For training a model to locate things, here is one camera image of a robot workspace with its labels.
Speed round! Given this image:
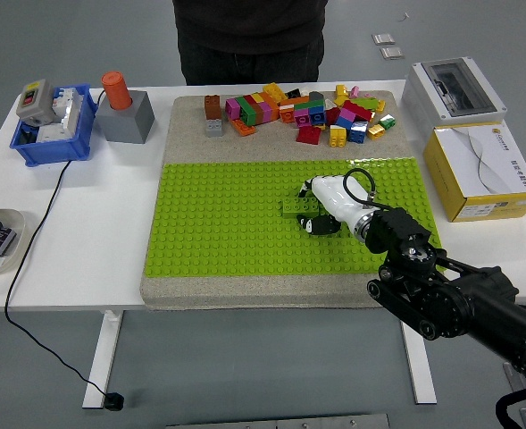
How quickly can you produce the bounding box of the white circuit breaker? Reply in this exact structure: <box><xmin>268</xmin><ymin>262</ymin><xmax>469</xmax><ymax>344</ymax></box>
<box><xmin>37</xmin><ymin>87</ymin><xmax>86</xmax><ymax>144</ymax></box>

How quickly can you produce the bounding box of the red sloped brick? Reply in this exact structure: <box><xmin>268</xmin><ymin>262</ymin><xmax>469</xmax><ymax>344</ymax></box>
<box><xmin>295</xmin><ymin>126</ymin><xmax>325</xmax><ymax>146</ymax></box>

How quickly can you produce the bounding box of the white electrical distribution box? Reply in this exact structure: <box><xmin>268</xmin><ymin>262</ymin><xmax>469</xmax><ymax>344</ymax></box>
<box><xmin>400</xmin><ymin>55</ymin><xmax>509</xmax><ymax>131</ymax></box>

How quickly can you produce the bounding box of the grey button base block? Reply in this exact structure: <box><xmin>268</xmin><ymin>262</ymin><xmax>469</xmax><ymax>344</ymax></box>
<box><xmin>94</xmin><ymin>89</ymin><xmax>157</xmax><ymax>145</ymax></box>

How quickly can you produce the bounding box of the lime green long brick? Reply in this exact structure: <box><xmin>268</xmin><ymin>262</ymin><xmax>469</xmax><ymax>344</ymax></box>
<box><xmin>281</xmin><ymin>196</ymin><xmax>324</xmax><ymax>220</ymax></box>

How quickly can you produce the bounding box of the blue magenta-topped brick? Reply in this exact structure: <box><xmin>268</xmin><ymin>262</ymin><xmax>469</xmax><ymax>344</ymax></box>
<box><xmin>335</xmin><ymin>106</ymin><xmax>358</xmax><ymax>131</ymax></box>

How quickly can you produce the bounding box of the grey switch box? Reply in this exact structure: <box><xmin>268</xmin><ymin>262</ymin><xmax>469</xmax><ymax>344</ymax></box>
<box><xmin>15</xmin><ymin>79</ymin><xmax>61</xmax><ymax>127</ymax></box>

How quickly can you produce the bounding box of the flat orange brick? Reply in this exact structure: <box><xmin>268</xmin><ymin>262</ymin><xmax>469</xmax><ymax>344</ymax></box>
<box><xmin>228</xmin><ymin>117</ymin><xmax>257</xmax><ymax>138</ymax></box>

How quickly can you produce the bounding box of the brown and red brick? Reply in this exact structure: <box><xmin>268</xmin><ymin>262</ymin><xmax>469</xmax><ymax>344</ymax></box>
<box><xmin>244</xmin><ymin>94</ymin><xmax>267</xmax><ymax>125</ymax></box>

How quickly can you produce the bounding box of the yellow and white carton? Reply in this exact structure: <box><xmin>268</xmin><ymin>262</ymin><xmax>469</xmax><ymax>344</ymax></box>
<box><xmin>422</xmin><ymin>122</ymin><xmax>526</xmax><ymax>223</ymax></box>

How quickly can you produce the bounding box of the purple circuit module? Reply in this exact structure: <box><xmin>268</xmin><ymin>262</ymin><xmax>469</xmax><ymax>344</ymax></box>
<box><xmin>0</xmin><ymin>227</ymin><xmax>19</xmax><ymax>258</ymax></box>

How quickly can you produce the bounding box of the dark green brick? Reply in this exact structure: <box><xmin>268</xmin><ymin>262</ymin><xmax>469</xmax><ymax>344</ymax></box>
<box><xmin>236</xmin><ymin>96</ymin><xmax>258</xmax><ymax>127</ymax></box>

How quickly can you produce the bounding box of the dark red long brick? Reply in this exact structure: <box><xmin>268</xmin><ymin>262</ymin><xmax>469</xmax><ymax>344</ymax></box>
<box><xmin>341</xmin><ymin>99</ymin><xmax>375</xmax><ymax>122</ymax></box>

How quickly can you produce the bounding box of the shiny blue brick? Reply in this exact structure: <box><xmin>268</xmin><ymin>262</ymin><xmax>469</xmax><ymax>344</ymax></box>
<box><xmin>346</xmin><ymin>121</ymin><xmax>370</xmax><ymax>145</ymax></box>

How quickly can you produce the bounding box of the yellow double brick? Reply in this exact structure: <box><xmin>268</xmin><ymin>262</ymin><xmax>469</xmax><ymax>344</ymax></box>
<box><xmin>328</xmin><ymin>124</ymin><xmax>347</xmax><ymax>148</ymax></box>

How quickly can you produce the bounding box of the orange tall brick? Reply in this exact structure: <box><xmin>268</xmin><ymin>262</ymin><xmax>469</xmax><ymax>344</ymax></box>
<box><xmin>262</xmin><ymin>91</ymin><xmax>282</xmax><ymax>122</ymax></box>

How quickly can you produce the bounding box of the grey-brown mat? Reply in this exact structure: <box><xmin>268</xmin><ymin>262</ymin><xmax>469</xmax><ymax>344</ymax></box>
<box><xmin>138</xmin><ymin>93</ymin><xmax>447</xmax><ymax>310</ymax></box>

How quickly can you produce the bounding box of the blue plastic bin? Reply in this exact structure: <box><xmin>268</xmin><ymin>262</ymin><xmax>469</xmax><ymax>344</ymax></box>
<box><xmin>10</xmin><ymin>82</ymin><xmax>99</xmax><ymax>168</ymax></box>

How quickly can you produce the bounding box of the yellow long brick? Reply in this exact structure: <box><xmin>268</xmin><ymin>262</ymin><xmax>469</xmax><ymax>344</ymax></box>
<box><xmin>262</xmin><ymin>82</ymin><xmax>288</xmax><ymax>104</ymax></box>

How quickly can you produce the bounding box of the green studded baseplate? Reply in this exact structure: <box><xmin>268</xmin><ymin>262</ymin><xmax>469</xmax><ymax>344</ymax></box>
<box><xmin>143</xmin><ymin>156</ymin><xmax>443</xmax><ymax>279</ymax></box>

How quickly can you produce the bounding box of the person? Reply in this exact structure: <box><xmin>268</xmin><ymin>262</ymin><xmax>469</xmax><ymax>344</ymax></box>
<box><xmin>171</xmin><ymin>0</ymin><xmax>327</xmax><ymax>87</ymax></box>

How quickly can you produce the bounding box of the black plug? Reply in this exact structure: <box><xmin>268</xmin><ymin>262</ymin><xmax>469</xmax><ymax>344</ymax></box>
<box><xmin>103</xmin><ymin>391</ymin><xmax>125</xmax><ymax>412</ymax></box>

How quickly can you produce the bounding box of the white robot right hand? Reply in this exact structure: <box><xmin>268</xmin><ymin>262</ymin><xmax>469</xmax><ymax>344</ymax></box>
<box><xmin>296</xmin><ymin>174</ymin><xmax>374</xmax><ymax>238</ymax></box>

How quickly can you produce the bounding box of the orange cylinder button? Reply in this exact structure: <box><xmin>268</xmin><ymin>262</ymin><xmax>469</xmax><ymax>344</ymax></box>
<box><xmin>100</xmin><ymin>71</ymin><xmax>134</xmax><ymax>112</ymax></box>

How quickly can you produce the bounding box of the brown tall brick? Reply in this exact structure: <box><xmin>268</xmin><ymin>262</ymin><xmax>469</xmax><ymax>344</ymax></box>
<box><xmin>204</xmin><ymin>94</ymin><xmax>222</xmax><ymax>121</ymax></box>

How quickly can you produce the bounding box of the lime brick with pink stud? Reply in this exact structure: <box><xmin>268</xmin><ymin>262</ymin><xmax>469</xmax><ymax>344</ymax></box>
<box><xmin>350</xmin><ymin>95</ymin><xmax>380</xmax><ymax>112</ymax></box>

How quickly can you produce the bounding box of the long metal floor plate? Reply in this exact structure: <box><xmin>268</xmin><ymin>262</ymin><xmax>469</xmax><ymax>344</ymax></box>
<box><xmin>163</xmin><ymin>413</ymin><xmax>391</xmax><ymax>429</ymax></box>

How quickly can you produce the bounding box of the pink yellow-topped brick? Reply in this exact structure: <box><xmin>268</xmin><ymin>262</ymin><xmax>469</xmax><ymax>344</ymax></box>
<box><xmin>251</xmin><ymin>91</ymin><xmax>277</xmax><ymax>123</ymax></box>

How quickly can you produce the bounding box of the black power cable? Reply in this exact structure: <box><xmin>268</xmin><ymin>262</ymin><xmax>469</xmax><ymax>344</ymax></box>
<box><xmin>4</xmin><ymin>88</ymin><xmax>112</xmax><ymax>399</ymax></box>

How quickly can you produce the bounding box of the white table leg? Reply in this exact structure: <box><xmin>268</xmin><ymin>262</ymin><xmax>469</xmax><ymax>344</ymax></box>
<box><xmin>81</xmin><ymin>307</ymin><xmax>125</xmax><ymax>410</ymax></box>
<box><xmin>397</xmin><ymin>307</ymin><xmax>438</xmax><ymax>406</ymax></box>

